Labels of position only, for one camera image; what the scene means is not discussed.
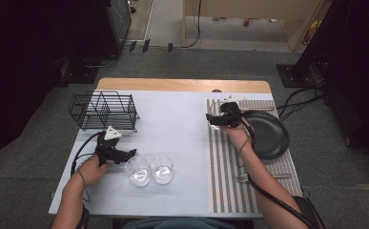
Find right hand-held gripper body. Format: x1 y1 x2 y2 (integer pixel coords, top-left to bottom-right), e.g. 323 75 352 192
219 101 246 129

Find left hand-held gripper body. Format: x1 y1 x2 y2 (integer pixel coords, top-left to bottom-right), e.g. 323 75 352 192
94 125 129 167

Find person's right hand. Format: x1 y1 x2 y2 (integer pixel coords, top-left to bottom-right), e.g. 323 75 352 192
219 120 255 154

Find person's left hand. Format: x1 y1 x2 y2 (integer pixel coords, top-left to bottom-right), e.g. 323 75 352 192
76 155 112 189

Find silver knife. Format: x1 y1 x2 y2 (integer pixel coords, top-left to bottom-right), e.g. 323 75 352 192
240 106 275 113

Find black plate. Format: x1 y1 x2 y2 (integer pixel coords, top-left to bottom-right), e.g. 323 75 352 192
242 109 291 160

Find silver fork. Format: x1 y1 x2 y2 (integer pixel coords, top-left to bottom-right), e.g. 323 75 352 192
235 172 293 185

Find striped placemat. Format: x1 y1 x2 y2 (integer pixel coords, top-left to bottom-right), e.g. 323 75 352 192
206 98 304 215

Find black stand base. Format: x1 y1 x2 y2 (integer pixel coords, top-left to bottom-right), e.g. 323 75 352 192
276 63 319 89

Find light wooden furniture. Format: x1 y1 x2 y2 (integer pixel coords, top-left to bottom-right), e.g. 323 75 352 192
181 0 333 52

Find dark curtain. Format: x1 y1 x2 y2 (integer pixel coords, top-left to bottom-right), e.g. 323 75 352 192
0 0 123 166
295 0 369 160

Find black wire mesh rack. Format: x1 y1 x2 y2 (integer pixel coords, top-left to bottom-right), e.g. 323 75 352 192
68 90 141 134

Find black floor cables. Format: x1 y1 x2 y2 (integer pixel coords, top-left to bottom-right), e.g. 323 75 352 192
277 86 328 122

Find hanging black cable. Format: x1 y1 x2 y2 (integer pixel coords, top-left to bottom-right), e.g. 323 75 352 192
185 0 203 50

